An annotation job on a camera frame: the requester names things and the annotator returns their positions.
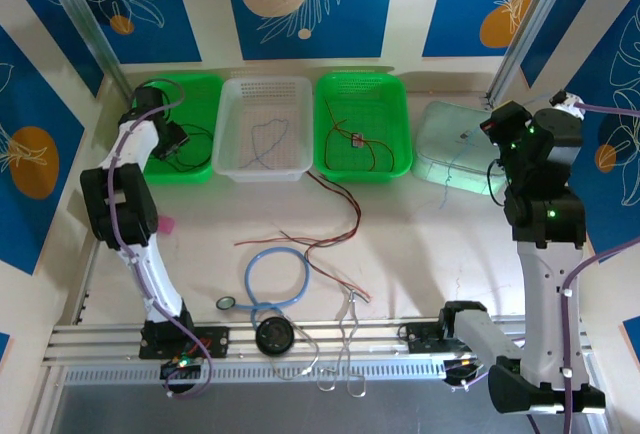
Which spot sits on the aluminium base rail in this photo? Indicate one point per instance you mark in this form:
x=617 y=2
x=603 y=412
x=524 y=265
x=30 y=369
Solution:
x=380 y=351

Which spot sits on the aluminium frame post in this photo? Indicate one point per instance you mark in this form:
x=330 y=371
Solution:
x=78 y=4
x=543 y=4

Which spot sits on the pale green tray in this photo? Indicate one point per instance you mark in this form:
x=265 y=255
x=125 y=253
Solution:
x=440 y=129

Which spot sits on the white plastic basket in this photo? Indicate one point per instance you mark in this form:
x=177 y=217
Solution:
x=270 y=99

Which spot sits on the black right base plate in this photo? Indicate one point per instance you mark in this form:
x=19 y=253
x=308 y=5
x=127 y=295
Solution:
x=420 y=339

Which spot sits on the black round speaker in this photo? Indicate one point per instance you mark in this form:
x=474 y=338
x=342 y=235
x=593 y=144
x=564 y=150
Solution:
x=273 y=336

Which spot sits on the black controller box with LED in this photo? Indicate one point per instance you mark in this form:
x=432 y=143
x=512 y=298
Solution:
x=462 y=369
x=180 y=366

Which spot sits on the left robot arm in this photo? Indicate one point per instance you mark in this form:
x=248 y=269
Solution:
x=155 y=279

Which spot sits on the small pink piece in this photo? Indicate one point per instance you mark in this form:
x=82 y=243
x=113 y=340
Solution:
x=169 y=225

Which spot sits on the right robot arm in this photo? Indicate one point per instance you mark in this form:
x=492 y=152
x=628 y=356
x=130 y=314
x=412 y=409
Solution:
x=545 y=294

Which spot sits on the light blue tube loop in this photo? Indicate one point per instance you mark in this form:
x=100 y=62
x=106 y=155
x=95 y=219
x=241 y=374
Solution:
x=248 y=274

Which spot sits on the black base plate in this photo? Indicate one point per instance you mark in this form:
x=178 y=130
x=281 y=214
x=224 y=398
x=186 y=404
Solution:
x=420 y=339
x=217 y=341

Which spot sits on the green plastic basket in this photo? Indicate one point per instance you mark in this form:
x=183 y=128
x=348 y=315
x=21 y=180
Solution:
x=365 y=99
x=200 y=99

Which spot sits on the small round disc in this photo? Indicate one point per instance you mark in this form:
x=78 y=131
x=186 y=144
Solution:
x=226 y=303

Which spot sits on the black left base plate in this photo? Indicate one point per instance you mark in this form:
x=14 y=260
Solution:
x=217 y=341

